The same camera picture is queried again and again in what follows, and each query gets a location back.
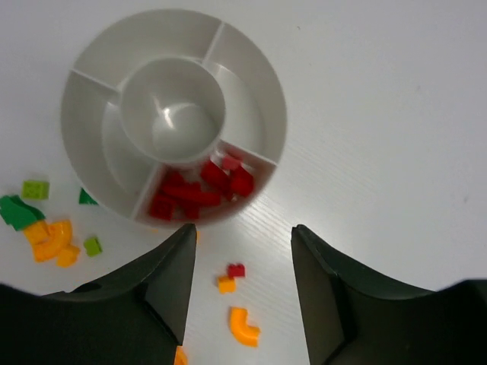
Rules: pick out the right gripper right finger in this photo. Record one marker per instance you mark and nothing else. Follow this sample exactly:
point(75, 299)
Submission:
point(353, 314)

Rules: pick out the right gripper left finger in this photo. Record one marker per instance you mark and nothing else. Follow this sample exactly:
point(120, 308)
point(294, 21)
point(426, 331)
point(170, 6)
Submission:
point(133, 315)

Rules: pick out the orange arch lego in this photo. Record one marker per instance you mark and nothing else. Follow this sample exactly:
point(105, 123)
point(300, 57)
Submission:
point(242, 331)

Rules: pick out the red lego brick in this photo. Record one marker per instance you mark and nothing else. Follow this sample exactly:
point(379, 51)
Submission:
point(236, 270)

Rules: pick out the red legos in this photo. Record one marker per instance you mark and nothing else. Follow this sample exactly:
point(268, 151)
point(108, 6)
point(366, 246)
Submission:
point(189, 195)

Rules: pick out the orange curved lego by container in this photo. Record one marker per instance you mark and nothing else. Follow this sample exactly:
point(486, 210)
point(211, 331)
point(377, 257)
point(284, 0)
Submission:
point(180, 357)

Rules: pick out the lime lego beside cluster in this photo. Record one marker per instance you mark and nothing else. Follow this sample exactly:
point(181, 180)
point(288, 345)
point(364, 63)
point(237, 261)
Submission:
point(92, 246)

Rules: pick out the yellow orange lego cluster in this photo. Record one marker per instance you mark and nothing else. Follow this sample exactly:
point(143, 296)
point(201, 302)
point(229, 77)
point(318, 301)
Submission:
point(52, 241)

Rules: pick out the dark green lego brick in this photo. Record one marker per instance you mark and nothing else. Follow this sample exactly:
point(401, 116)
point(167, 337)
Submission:
point(85, 199)

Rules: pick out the dark green curved lego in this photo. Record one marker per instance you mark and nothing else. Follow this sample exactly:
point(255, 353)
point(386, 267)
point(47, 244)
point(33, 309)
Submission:
point(18, 214)

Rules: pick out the lime lego top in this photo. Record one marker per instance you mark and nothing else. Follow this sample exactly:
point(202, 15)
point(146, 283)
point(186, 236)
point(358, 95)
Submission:
point(35, 190)

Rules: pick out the white round divided container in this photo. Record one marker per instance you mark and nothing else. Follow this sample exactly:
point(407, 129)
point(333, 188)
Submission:
point(170, 89)

